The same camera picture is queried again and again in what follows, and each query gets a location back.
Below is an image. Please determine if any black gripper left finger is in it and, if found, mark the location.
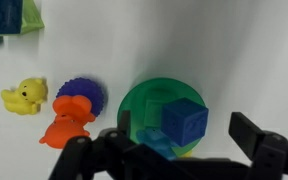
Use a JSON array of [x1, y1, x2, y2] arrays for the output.
[[48, 109, 192, 180]]

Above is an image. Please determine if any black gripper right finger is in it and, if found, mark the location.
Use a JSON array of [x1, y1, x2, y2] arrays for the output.
[[228, 111, 288, 180]]

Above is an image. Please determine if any small blue number block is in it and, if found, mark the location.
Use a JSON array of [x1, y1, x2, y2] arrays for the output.
[[160, 97, 209, 148]]

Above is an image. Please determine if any green plastic bowl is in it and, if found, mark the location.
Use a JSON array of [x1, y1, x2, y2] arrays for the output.
[[117, 77, 207, 158]]

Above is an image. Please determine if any small green block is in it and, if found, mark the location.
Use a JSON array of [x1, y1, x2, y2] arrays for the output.
[[143, 99, 167, 129]]

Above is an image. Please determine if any lime green wedge block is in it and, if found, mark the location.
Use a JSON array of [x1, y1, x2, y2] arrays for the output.
[[19, 0, 46, 35]]

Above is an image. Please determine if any large dark blue block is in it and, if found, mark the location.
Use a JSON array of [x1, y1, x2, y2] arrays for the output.
[[0, 0, 24, 36]]

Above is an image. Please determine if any light blue animal toy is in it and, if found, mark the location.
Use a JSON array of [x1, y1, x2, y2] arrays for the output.
[[136, 128, 182, 161]]

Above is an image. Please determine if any purple spiky ball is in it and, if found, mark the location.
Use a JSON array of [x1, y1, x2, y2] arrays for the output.
[[56, 77, 106, 118]]

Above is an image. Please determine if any orange animal toy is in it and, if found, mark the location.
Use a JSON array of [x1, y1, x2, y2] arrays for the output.
[[38, 94, 97, 150]]

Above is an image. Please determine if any small yellow toy figure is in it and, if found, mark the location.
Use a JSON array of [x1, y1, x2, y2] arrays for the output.
[[177, 149, 194, 159]]

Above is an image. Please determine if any yellow bear toy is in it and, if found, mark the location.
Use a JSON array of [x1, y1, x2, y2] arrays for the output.
[[0, 77, 49, 116]]

